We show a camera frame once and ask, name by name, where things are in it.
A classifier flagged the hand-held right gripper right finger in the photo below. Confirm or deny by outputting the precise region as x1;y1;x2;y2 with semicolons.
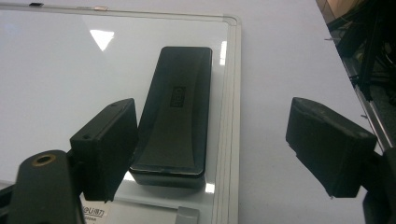
285;96;377;199

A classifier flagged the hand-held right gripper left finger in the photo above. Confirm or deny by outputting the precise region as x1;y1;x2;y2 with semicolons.
69;97;139;203

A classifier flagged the black whiteboard eraser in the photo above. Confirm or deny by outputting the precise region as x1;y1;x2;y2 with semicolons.
129;46;213;189

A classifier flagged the white whiteboard with metal frame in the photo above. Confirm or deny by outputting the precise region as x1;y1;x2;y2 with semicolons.
0;3;242;224

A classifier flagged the black metal stand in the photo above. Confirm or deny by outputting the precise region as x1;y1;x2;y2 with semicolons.
351;6;387;102

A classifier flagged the metal floor rail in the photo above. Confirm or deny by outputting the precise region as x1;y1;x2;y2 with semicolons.
340;55;396;152

